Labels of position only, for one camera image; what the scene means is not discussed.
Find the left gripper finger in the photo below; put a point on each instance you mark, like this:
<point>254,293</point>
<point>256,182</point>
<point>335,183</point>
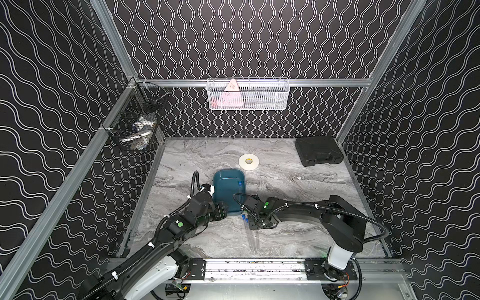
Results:
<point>223,208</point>
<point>220,217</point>

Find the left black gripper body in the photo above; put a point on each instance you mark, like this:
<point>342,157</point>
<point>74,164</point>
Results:
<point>216,210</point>

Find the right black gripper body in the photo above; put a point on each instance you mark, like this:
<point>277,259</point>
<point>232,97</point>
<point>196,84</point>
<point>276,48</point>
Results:
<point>254,224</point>

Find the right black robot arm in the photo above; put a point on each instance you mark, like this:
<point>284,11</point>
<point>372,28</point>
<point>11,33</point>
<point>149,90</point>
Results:
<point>349,228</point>

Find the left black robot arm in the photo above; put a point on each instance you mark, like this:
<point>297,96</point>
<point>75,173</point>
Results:
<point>173,231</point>

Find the teal plastic tray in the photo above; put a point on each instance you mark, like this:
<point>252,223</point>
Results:
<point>226,185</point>

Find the white tape roll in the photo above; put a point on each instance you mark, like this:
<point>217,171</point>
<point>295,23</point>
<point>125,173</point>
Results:
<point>249,162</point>

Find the black plastic case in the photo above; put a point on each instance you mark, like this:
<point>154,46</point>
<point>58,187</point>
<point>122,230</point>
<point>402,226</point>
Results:
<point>317,150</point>

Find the pink triangular card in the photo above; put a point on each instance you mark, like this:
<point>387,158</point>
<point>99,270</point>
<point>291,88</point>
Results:
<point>231,97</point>

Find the clear wire basket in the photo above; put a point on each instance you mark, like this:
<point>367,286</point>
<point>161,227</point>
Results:
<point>259,94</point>

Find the black wire basket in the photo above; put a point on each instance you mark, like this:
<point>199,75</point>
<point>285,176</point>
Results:
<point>136,125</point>

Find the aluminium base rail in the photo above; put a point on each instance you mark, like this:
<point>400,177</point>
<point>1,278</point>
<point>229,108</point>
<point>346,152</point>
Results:
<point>288,270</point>

